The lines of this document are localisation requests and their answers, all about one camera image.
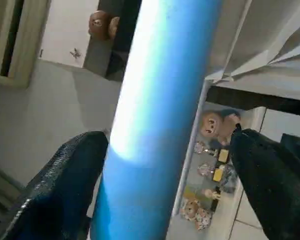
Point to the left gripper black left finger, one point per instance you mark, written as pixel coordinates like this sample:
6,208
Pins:
52,195

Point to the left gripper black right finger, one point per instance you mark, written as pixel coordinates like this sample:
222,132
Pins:
272,187

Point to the white plastic table leg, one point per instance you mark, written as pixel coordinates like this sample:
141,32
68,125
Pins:
145,112

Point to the white plastic table top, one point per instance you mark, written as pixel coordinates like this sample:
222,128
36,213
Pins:
265,37

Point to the white glass-door cabinet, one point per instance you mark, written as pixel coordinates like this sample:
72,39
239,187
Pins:
255,120

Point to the floral patterned plush toy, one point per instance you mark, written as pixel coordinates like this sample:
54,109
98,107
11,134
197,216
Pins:
195,212

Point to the brown monkey plush toy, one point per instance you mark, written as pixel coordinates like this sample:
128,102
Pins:
212,125

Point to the brown round plush head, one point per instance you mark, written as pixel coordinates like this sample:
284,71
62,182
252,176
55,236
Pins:
100,25

